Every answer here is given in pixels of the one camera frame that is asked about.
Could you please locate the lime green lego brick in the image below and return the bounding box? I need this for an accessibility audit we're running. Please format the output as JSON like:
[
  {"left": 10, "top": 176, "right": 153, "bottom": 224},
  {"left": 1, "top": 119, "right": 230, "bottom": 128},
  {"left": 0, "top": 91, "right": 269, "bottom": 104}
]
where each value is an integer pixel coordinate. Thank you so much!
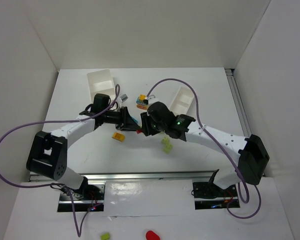
[{"left": 161, "top": 136, "right": 170, "bottom": 146}]

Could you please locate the white divided container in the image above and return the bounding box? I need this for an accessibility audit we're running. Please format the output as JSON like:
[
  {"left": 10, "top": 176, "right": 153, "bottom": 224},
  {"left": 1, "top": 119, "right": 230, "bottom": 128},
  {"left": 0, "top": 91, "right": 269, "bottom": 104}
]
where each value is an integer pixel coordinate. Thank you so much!
[
  {"left": 169, "top": 86, "right": 195, "bottom": 115},
  {"left": 87, "top": 69, "right": 116, "bottom": 102}
]

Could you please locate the pale green lego brick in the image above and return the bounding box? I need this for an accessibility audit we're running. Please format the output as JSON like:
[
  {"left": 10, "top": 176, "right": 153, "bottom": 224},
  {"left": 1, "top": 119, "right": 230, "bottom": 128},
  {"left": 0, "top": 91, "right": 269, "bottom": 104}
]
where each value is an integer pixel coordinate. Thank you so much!
[{"left": 163, "top": 144, "right": 173, "bottom": 154}]

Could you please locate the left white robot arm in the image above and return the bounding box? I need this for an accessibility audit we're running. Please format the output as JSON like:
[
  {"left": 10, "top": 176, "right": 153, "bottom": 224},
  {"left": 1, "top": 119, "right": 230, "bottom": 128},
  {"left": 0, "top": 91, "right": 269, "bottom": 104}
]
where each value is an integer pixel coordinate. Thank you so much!
[{"left": 26, "top": 93, "right": 141, "bottom": 200}]

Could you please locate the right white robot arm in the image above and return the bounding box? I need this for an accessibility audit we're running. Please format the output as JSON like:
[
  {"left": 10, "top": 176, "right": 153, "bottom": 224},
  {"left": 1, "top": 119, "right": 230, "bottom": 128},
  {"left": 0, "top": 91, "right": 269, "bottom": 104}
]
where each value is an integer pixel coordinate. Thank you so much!
[{"left": 140, "top": 101, "right": 270, "bottom": 189}]

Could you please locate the orange lego brick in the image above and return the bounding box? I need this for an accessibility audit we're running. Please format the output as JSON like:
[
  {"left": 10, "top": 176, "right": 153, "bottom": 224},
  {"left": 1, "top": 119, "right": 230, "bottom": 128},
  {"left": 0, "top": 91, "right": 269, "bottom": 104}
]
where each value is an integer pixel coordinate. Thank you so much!
[{"left": 112, "top": 132, "right": 126, "bottom": 142}]

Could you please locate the stacked multicolour lego tower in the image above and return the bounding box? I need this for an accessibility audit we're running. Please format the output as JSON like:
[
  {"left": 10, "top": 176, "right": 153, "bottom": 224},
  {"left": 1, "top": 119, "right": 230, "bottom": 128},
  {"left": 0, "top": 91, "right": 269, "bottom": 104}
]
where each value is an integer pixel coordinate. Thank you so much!
[{"left": 136, "top": 94, "right": 149, "bottom": 110}]

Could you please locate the red object at edge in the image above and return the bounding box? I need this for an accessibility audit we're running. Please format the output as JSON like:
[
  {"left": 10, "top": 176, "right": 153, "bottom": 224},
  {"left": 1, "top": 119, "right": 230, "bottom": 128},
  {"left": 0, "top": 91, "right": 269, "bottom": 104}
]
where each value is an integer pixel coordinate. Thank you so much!
[{"left": 145, "top": 230, "right": 161, "bottom": 240}]

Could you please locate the green lego outside workspace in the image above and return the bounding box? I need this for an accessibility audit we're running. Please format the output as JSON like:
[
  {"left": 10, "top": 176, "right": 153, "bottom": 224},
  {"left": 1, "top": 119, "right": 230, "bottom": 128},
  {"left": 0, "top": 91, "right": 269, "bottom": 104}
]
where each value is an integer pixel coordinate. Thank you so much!
[{"left": 100, "top": 232, "right": 111, "bottom": 240}]

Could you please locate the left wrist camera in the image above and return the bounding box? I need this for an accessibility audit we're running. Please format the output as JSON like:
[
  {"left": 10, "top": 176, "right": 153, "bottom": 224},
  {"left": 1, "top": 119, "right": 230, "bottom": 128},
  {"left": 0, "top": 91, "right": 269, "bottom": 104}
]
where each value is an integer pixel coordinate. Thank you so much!
[{"left": 119, "top": 94, "right": 128, "bottom": 102}]

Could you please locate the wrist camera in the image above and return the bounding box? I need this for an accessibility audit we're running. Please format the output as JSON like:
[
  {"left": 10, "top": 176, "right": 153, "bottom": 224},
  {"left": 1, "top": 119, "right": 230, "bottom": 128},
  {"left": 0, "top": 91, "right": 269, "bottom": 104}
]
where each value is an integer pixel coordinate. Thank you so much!
[
  {"left": 119, "top": 94, "right": 128, "bottom": 102},
  {"left": 147, "top": 94, "right": 160, "bottom": 107}
]

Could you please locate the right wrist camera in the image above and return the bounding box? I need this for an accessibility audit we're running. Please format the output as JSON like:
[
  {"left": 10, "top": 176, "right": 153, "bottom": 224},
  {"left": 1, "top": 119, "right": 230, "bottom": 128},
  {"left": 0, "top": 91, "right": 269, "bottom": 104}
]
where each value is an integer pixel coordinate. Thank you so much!
[{"left": 147, "top": 94, "right": 160, "bottom": 107}]

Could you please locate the aluminium rail front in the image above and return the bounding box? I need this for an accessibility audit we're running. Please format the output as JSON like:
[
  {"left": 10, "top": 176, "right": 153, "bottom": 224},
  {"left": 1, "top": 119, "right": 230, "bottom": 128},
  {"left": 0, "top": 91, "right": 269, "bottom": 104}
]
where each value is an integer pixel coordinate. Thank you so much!
[{"left": 28, "top": 170, "right": 266, "bottom": 182}]

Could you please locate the aluminium rail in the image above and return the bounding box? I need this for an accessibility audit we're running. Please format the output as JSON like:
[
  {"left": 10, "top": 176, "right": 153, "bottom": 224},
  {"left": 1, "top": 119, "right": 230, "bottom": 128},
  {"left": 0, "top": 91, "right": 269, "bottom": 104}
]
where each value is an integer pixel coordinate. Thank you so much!
[
  {"left": 28, "top": 170, "right": 266, "bottom": 182},
  {"left": 224, "top": 68, "right": 252, "bottom": 137}
]

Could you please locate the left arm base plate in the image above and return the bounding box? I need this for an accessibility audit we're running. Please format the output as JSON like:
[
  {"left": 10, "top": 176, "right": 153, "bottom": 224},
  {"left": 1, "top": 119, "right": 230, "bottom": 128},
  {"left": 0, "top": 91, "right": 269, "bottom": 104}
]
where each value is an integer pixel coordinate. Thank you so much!
[{"left": 57, "top": 182, "right": 106, "bottom": 213}]

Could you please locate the aluminium rail right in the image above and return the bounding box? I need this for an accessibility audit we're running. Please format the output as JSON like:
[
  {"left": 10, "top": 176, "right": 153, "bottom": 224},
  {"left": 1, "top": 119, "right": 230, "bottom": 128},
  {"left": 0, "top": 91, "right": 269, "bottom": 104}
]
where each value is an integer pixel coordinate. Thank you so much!
[{"left": 224, "top": 68, "right": 252, "bottom": 137}]

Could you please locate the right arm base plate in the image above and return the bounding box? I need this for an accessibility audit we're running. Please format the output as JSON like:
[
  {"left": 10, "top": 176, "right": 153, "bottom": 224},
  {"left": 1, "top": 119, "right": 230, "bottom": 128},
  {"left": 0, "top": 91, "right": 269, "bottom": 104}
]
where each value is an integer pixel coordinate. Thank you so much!
[{"left": 191, "top": 182, "right": 240, "bottom": 210}]

